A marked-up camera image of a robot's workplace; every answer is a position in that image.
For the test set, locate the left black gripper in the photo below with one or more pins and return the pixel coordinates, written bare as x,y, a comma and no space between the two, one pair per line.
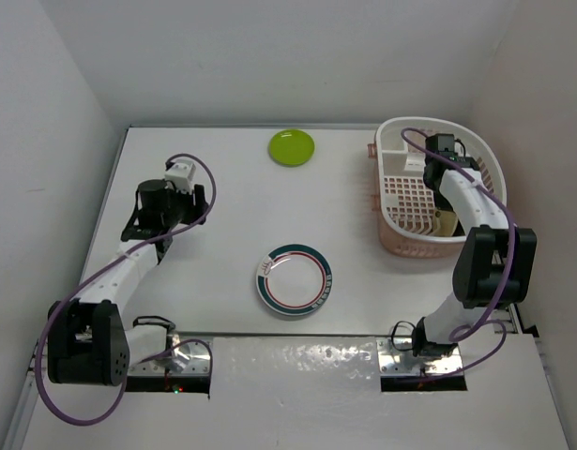
196,204

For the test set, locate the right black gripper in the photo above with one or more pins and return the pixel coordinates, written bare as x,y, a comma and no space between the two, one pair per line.
440,202

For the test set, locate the beige plate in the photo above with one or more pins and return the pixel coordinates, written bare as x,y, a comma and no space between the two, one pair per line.
445,223

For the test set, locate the lime green plate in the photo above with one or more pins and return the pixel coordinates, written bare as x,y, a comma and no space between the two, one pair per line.
291,147

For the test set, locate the white plate green red rim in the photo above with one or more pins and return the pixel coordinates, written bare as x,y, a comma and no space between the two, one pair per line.
294,280

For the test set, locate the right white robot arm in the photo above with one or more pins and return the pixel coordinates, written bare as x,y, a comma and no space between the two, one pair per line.
494,267

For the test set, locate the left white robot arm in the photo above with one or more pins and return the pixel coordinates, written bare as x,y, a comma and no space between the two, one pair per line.
88,342

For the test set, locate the white plastic dish rack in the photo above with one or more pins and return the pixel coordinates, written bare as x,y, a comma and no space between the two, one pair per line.
388,137

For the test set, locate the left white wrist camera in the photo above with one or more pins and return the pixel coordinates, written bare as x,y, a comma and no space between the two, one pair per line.
180,175

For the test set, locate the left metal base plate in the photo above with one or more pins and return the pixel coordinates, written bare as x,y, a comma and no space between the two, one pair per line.
191,359

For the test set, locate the metal base plate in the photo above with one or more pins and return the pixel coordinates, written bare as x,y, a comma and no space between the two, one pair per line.
396,361
191,359

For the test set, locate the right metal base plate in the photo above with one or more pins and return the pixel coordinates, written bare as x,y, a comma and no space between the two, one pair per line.
396,361

